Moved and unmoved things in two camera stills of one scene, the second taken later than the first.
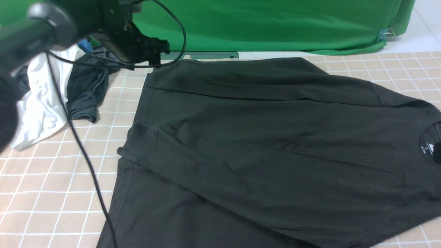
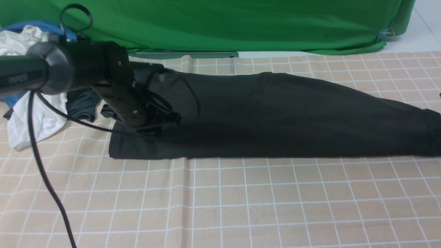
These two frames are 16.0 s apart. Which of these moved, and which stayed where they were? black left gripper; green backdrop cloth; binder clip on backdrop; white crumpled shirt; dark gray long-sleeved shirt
Moved: dark gray long-sleeved shirt; black left gripper
Stayed: green backdrop cloth; binder clip on backdrop; white crumpled shirt
